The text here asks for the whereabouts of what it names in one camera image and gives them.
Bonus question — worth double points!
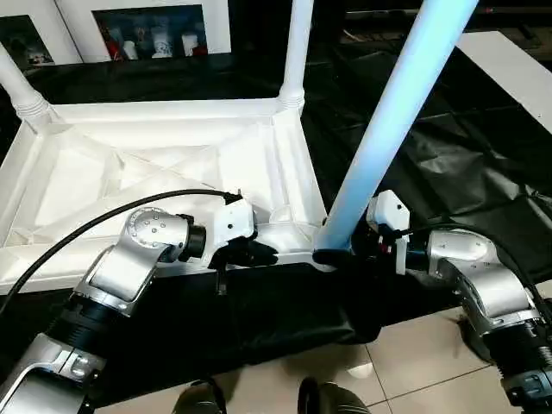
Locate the white plastic table top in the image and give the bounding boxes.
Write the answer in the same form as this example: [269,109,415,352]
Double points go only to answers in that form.
[0,97,342,297]

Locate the black work mat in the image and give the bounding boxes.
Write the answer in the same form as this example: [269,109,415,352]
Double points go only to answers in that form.
[0,25,552,389]

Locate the dark right robot foot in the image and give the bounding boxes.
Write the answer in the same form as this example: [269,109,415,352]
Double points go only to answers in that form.
[298,377,368,414]

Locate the dark robot foot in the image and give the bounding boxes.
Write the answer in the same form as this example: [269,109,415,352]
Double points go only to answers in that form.
[298,377,368,414]
[172,379,229,414]

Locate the dark left robot foot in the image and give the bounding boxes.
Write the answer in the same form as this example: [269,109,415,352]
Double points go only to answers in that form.
[172,379,229,414]

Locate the white flat board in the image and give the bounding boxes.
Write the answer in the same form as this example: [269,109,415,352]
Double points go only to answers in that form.
[455,29,552,131]

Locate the white blue patterned container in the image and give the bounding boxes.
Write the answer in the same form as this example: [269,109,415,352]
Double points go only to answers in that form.
[150,26,172,59]

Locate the white glass door cabinet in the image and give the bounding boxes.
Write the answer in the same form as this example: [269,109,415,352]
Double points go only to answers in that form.
[0,0,234,66]

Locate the dark metal bar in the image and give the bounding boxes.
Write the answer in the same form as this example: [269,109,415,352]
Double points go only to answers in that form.
[344,4,552,21]

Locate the red bottle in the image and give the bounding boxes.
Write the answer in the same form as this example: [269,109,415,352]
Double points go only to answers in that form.
[106,28,122,60]

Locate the black right camera cable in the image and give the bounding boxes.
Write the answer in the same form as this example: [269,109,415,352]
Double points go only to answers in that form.
[390,223,552,303]

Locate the black camera cable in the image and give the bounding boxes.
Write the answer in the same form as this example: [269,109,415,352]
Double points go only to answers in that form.
[390,223,552,303]
[0,188,245,312]

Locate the black left camera cable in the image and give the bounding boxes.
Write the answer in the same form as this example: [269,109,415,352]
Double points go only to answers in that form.
[0,188,245,312]

